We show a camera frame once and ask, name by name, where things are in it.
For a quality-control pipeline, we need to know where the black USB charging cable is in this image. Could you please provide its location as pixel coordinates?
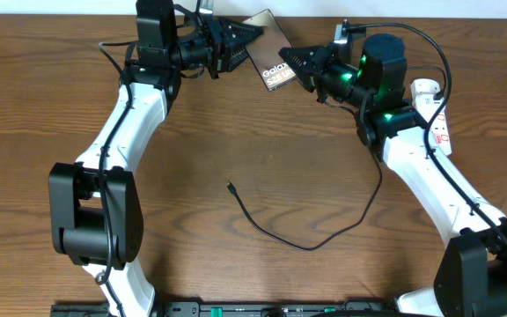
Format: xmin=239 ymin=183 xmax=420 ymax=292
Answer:
xmin=226 ymin=65 xmax=447 ymax=253

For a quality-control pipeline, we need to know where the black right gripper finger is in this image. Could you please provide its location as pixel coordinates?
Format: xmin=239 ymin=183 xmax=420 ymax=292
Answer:
xmin=278 ymin=46 xmax=328 ymax=70
xmin=292 ymin=66 xmax=320 ymax=92

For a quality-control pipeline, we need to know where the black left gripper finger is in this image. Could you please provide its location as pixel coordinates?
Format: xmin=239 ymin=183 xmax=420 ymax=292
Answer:
xmin=222 ymin=43 xmax=249 ymax=72
xmin=218 ymin=18 xmax=264 ymax=44

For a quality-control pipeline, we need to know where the white power strip socket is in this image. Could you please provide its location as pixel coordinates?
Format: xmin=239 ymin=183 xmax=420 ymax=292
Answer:
xmin=409 ymin=78 xmax=453 ymax=156

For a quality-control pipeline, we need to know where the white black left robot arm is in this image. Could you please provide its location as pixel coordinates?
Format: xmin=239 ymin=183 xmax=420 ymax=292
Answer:
xmin=48 ymin=0 xmax=263 ymax=316

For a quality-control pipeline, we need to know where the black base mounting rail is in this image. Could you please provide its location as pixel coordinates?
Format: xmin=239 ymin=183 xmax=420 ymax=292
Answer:
xmin=48 ymin=300 xmax=402 ymax=317

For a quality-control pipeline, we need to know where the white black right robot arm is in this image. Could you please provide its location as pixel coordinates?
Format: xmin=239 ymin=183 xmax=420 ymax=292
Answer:
xmin=280 ymin=33 xmax=507 ymax=316

